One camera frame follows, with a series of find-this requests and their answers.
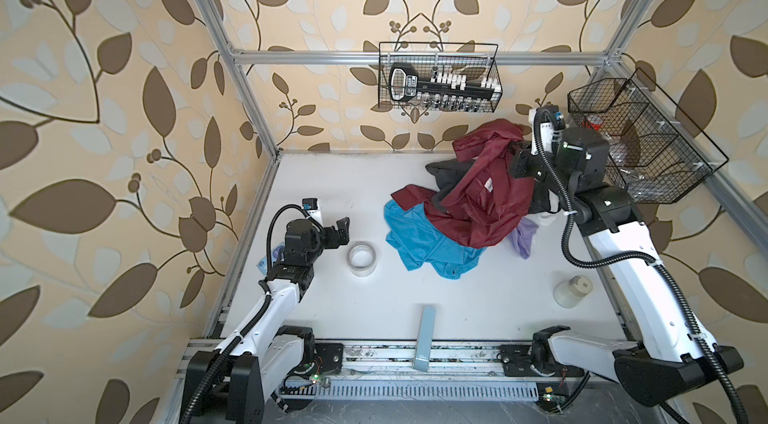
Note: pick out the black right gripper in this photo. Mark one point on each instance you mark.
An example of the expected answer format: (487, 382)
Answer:
(520, 159)

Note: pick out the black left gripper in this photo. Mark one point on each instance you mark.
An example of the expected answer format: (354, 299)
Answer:
(342, 239)

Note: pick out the maroon cloth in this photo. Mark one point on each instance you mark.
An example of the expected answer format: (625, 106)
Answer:
(487, 204)

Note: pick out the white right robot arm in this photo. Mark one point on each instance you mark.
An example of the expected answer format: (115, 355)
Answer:
(674, 353)

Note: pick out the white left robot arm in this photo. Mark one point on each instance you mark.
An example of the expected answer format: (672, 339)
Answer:
(233, 382)

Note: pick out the white cloth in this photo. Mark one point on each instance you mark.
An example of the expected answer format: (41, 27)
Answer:
(543, 219)

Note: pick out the teal blue cloth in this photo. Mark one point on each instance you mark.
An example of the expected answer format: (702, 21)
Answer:
(418, 242)

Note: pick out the purple cloth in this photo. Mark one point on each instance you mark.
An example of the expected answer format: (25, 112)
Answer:
(521, 238)

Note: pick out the clear tape roll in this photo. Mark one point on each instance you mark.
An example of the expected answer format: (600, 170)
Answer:
(361, 259)

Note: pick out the dark grey denim jeans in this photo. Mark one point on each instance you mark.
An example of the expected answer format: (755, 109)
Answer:
(447, 174)

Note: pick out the white plastic jar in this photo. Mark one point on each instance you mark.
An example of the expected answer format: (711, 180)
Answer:
(571, 292)

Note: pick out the light blue flat bar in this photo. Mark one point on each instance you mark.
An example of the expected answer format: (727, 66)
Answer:
(422, 356)

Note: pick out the black socket tool set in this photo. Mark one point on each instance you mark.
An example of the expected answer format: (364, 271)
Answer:
(404, 84)

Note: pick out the black wire basket right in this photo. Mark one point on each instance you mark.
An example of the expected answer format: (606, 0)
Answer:
(658, 150)

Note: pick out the black wire basket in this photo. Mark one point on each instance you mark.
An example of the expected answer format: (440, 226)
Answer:
(476, 61)
(658, 150)

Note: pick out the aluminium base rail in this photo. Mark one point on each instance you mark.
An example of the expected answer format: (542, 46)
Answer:
(473, 371)

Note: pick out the black wire basket back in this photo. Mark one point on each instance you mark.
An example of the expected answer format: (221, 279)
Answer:
(476, 61)

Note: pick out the aluminium frame post left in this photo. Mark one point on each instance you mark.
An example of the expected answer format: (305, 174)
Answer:
(219, 37)

